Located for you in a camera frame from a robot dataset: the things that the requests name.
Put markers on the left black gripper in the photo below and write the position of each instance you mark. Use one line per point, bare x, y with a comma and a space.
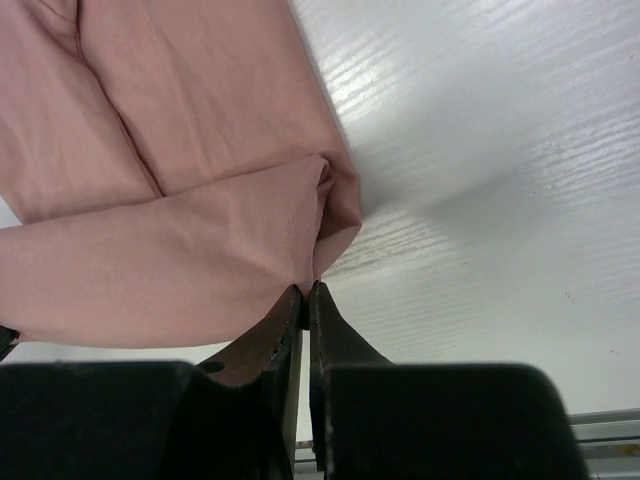
232, 416

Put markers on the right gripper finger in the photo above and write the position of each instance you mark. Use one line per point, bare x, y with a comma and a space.
374, 419

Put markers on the pink t shirt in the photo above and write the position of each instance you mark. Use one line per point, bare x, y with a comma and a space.
174, 168

